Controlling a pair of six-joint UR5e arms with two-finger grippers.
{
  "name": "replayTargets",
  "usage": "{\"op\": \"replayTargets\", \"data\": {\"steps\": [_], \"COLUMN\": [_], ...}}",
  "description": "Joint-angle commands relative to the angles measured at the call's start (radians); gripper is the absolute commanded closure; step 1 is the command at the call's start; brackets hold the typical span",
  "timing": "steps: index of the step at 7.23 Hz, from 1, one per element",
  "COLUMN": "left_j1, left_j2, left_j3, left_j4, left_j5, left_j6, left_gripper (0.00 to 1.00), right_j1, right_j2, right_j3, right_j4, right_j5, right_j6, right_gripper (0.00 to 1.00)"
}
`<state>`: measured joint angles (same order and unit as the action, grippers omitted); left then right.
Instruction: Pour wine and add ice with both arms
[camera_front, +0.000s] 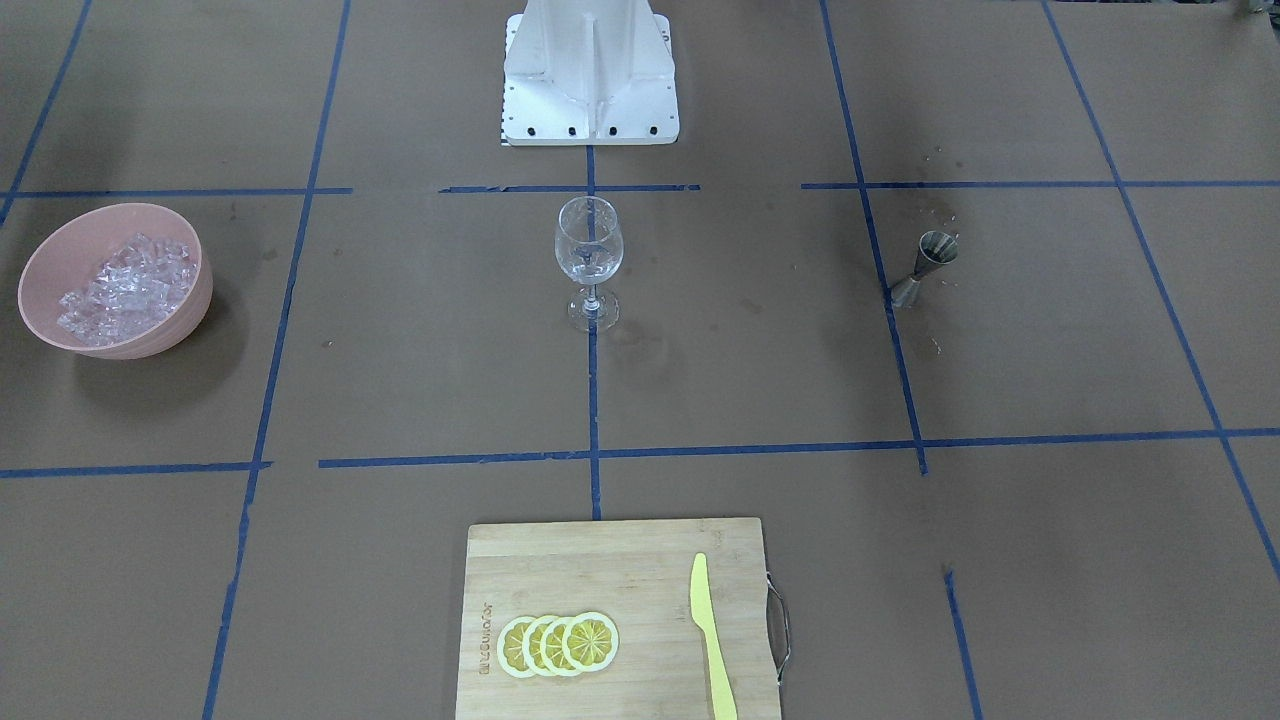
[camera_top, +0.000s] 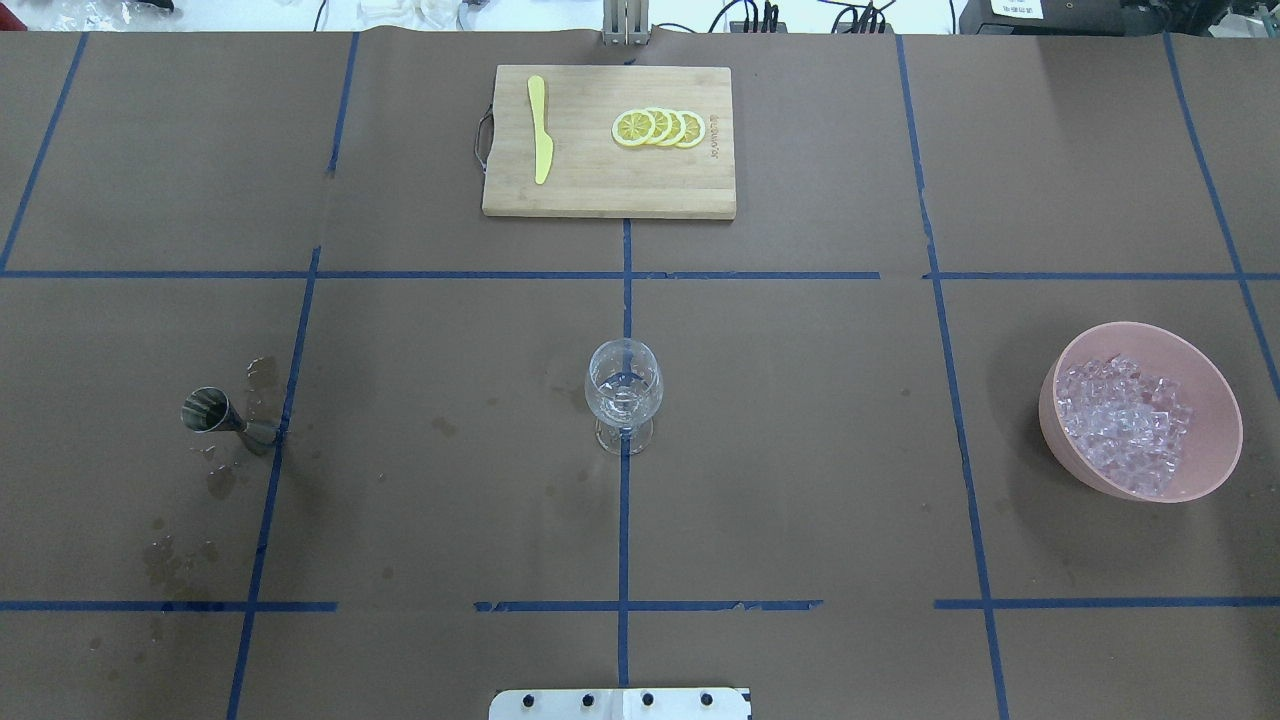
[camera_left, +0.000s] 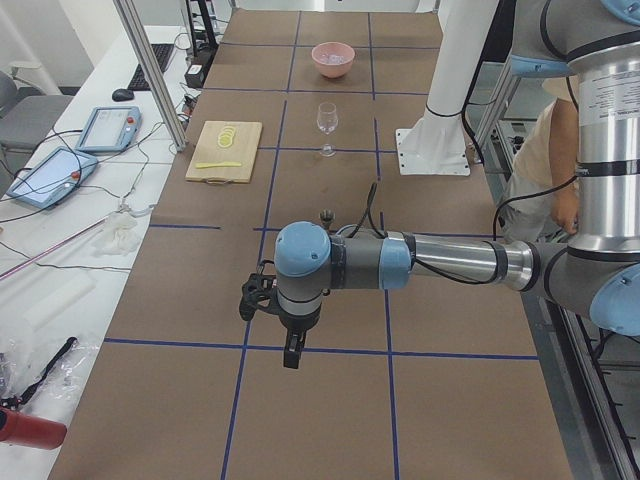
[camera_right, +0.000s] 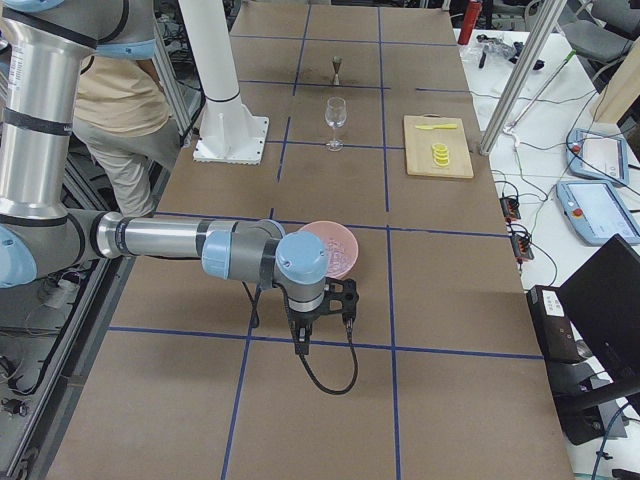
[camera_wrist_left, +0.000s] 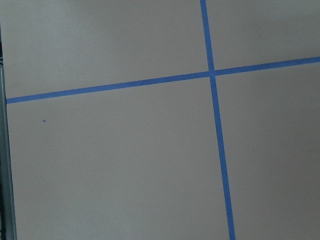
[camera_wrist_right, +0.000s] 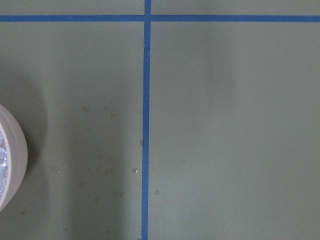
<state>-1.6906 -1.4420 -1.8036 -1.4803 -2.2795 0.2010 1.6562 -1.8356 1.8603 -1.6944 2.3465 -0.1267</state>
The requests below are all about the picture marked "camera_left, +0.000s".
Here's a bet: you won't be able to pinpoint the far teach pendant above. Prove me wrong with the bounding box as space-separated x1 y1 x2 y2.
75 106 141 154

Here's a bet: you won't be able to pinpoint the white camera post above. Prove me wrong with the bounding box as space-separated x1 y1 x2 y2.
396 1 498 176

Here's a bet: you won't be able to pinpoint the clear wine glass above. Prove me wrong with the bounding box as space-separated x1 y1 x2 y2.
316 102 338 157

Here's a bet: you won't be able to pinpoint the person in beige shirt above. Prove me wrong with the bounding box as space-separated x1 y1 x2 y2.
500 98 579 242

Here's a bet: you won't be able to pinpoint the steel double jigger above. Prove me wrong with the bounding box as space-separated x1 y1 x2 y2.
319 209 335 231

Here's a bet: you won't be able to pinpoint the teach pendant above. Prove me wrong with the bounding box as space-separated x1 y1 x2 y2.
7 147 98 209
75 106 141 154

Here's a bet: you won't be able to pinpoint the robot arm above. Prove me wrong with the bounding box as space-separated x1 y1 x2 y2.
275 1 639 368

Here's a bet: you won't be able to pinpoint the yellow plastic knife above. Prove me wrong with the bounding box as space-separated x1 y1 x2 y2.
195 161 243 169

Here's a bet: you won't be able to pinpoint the red bottle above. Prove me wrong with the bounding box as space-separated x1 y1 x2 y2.
1 408 67 450

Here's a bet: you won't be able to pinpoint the bamboo cutting board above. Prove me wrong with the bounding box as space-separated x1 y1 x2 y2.
185 121 262 183

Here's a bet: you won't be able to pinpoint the white cloth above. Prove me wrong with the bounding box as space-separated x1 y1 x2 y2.
92 213 141 256

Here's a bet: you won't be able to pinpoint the aluminium frame post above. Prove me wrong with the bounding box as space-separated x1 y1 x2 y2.
113 0 187 152

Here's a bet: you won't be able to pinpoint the pink bowl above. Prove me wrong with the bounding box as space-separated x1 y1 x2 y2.
311 42 356 79

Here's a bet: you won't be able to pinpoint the lemon slices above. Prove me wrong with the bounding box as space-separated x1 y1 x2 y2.
216 125 237 149

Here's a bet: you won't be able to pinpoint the black computer mouse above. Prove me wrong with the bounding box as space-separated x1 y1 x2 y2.
111 88 135 102

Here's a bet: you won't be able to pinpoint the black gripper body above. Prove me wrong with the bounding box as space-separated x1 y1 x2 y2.
281 319 315 346

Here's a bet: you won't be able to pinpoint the near teach pendant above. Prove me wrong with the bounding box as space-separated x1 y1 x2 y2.
7 147 98 209

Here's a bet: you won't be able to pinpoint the black keyboard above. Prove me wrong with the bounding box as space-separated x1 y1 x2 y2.
126 43 176 92

